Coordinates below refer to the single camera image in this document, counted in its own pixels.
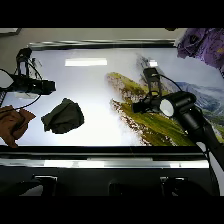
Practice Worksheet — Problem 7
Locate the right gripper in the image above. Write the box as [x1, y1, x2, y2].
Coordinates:
[131, 96, 162, 114]

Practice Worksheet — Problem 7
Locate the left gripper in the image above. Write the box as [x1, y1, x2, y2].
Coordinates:
[31, 79, 57, 96]

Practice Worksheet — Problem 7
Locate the olive green T-shirt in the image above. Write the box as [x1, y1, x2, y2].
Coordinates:
[40, 97, 86, 135]

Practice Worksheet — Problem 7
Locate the white garment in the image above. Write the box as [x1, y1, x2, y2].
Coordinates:
[13, 57, 45, 100]

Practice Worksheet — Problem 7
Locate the brown garment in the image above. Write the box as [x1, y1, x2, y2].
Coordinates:
[0, 104, 37, 149]

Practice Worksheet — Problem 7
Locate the purple garment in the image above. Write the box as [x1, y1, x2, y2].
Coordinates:
[176, 27, 224, 80]

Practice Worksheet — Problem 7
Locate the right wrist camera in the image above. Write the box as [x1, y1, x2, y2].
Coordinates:
[142, 67, 162, 98]

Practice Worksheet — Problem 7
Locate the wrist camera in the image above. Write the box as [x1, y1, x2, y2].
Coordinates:
[142, 67, 162, 98]
[15, 47, 34, 77]

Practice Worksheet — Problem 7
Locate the black cable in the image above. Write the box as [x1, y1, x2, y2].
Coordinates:
[158, 73, 184, 93]
[0, 94, 43, 114]

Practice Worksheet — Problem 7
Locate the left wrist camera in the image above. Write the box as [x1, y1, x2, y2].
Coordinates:
[15, 47, 34, 77]

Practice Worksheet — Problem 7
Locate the silver frame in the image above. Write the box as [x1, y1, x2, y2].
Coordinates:
[0, 153, 224, 197]

